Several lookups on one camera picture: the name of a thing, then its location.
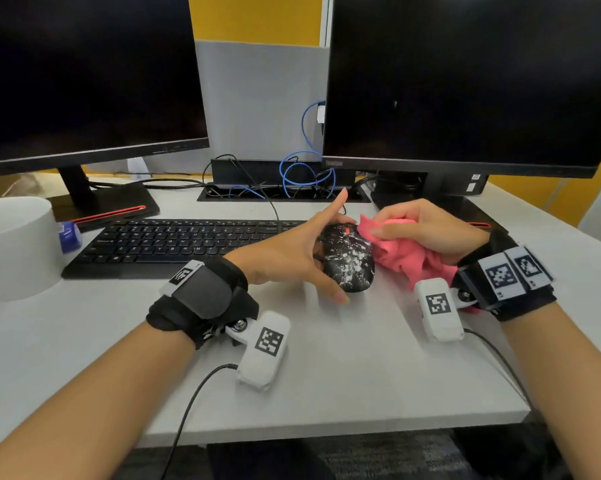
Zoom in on person's right hand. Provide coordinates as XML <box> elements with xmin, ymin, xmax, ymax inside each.
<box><xmin>368</xmin><ymin>198</ymin><xmax>491</xmax><ymax>265</ymax></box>

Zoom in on person's left hand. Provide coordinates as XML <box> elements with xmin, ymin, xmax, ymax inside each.
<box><xmin>224</xmin><ymin>188</ymin><xmax>351</xmax><ymax>305</ymax></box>

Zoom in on pink cloth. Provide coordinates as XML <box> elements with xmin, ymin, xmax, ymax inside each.
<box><xmin>356</xmin><ymin>213</ymin><xmax>481</xmax><ymax>315</ymax></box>

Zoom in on black white-speckled mouse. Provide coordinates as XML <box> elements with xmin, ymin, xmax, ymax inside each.
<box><xmin>314</xmin><ymin>223</ymin><xmax>377</xmax><ymax>294</ymax></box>

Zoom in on person's left forearm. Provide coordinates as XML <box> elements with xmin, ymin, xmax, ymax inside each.
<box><xmin>0</xmin><ymin>322</ymin><xmax>196</xmax><ymax>480</ymax></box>

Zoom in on person's right forearm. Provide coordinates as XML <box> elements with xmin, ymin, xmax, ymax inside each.
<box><xmin>500</xmin><ymin>302</ymin><xmax>601</xmax><ymax>480</ymax></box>

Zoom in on black keyboard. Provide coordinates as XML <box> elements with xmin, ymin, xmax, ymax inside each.
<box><xmin>62</xmin><ymin>218</ymin><xmax>309</xmax><ymax>281</ymax></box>

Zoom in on grey partition panel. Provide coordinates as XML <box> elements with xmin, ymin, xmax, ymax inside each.
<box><xmin>194</xmin><ymin>39</ymin><xmax>331</xmax><ymax>163</ymax></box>

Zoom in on black computer monitor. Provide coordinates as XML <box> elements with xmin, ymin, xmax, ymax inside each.
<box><xmin>322</xmin><ymin>0</ymin><xmax>601</xmax><ymax>235</ymax></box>
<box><xmin>0</xmin><ymin>0</ymin><xmax>210</xmax><ymax>233</ymax></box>

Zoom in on small blue object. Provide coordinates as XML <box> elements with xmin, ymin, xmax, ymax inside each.
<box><xmin>58</xmin><ymin>221</ymin><xmax>83</xmax><ymax>254</ymax></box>

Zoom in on white round container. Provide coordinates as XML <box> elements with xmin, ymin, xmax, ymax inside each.
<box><xmin>0</xmin><ymin>196</ymin><xmax>64</xmax><ymax>303</ymax></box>

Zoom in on black keyboard cable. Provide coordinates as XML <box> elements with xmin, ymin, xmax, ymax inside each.
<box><xmin>202</xmin><ymin>153</ymin><xmax>281</xmax><ymax>223</ymax></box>

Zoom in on black right wrist strap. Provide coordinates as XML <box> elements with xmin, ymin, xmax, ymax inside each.
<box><xmin>453</xmin><ymin>228</ymin><xmax>557</xmax><ymax>323</ymax></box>

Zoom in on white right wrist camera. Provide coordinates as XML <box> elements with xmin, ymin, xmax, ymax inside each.
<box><xmin>413</xmin><ymin>277</ymin><xmax>465</xmax><ymax>343</ymax></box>

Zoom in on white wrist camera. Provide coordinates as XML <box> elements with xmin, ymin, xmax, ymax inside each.
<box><xmin>225</xmin><ymin>310</ymin><xmax>291</xmax><ymax>393</ymax></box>
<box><xmin>413</xmin><ymin>277</ymin><xmax>465</xmax><ymax>343</ymax></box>

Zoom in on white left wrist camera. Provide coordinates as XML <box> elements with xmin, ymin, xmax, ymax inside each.
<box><xmin>225</xmin><ymin>310</ymin><xmax>291</xmax><ymax>393</ymax></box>

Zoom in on black right camera cable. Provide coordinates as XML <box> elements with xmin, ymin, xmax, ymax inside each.
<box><xmin>463</xmin><ymin>328</ymin><xmax>537</xmax><ymax>411</ymax></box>

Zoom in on black camera cable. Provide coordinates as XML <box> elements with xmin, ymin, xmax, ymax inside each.
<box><xmin>463</xmin><ymin>328</ymin><xmax>537</xmax><ymax>411</ymax></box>
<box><xmin>158</xmin><ymin>363</ymin><xmax>239</xmax><ymax>480</ymax></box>

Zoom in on blue network cable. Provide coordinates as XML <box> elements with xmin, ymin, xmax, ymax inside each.
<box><xmin>228</xmin><ymin>99</ymin><xmax>337</xmax><ymax>201</ymax></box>

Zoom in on black monitor cable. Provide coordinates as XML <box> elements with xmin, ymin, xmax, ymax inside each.
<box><xmin>88</xmin><ymin>178</ymin><xmax>206</xmax><ymax>191</ymax></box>

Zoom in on black left camera cable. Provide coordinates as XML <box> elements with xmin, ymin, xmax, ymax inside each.
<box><xmin>158</xmin><ymin>363</ymin><xmax>239</xmax><ymax>480</ymax></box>

